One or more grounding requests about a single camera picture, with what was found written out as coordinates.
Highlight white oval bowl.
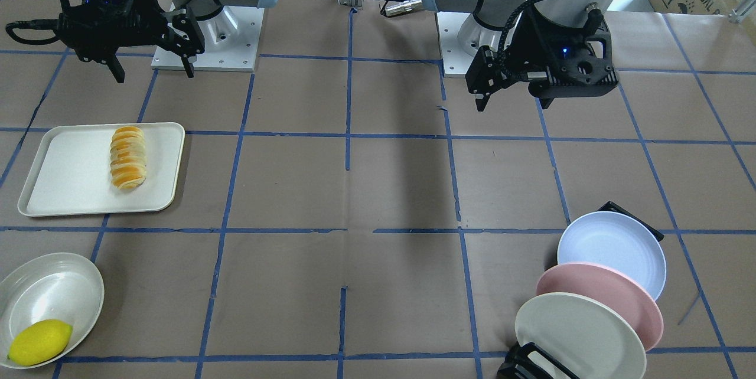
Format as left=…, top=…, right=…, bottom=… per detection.
left=1, top=253, right=105, bottom=370

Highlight white rectangular tray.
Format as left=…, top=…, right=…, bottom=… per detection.
left=17, top=122, right=185, bottom=217

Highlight black dish rack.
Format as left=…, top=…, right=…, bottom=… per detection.
left=496, top=202, right=667, bottom=378

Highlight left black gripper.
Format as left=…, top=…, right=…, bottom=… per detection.
left=465, top=8, right=619, bottom=112

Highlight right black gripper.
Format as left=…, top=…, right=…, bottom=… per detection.
left=58, top=0, right=205, bottom=84

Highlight yellow lemon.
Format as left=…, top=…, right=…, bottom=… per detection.
left=7, top=319, right=73, bottom=367

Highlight sliced orange bread loaf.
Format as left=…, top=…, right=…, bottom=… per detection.
left=110, top=126, right=148, bottom=191

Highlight pink plate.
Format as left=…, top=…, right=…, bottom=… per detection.
left=536, top=262, right=664, bottom=351

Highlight blue plate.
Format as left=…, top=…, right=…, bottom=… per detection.
left=556, top=211, right=667, bottom=299

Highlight cream plate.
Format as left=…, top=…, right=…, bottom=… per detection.
left=514, top=292, right=646, bottom=378

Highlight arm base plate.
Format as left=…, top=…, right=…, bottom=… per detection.
left=151, top=6, right=265, bottom=73
left=436, top=11, right=501, bottom=78

